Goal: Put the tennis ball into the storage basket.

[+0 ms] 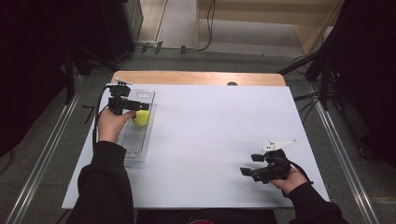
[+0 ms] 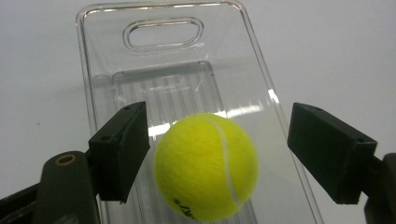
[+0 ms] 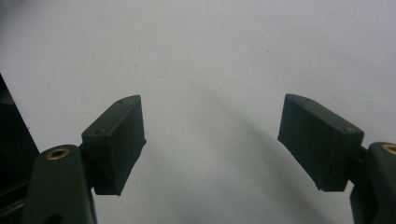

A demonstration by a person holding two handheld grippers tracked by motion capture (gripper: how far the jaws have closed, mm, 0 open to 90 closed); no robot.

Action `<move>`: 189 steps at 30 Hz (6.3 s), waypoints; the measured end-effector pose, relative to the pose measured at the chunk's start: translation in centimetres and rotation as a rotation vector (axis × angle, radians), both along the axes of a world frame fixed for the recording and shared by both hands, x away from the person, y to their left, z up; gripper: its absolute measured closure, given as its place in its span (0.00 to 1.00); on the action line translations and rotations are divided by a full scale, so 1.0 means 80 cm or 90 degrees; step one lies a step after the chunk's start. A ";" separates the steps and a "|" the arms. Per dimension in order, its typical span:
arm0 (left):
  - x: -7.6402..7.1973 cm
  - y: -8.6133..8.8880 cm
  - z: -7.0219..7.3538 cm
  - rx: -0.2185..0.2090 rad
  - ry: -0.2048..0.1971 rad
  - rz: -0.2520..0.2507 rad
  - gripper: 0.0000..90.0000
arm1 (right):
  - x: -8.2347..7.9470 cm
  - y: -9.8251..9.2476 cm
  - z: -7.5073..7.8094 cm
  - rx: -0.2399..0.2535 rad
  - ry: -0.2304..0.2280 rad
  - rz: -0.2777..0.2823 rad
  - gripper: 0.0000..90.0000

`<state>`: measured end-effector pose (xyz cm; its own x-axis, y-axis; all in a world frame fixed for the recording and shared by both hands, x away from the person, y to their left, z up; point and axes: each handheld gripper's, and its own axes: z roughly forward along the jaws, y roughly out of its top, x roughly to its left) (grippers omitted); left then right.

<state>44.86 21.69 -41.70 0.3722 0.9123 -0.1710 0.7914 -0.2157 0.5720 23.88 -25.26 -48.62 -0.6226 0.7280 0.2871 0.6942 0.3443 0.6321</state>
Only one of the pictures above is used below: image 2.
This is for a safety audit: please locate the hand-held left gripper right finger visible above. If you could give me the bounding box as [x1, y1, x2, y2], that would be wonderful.
[287, 102, 378, 205]

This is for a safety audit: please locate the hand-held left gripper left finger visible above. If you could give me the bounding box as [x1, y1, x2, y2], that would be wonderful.
[88, 101, 151, 203]

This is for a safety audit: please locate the yellow tennis ball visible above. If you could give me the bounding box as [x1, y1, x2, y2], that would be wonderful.
[153, 112, 260, 222]

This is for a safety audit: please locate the clear plastic tray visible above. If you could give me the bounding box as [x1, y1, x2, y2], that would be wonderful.
[75, 0, 325, 224]

